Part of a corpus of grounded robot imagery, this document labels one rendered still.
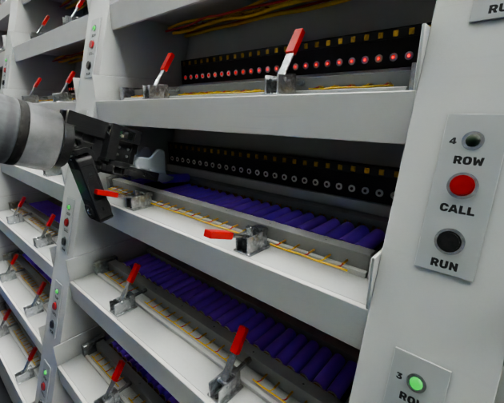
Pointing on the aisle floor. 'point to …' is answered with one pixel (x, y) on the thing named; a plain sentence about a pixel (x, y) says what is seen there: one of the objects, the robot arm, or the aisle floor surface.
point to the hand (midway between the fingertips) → (163, 179)
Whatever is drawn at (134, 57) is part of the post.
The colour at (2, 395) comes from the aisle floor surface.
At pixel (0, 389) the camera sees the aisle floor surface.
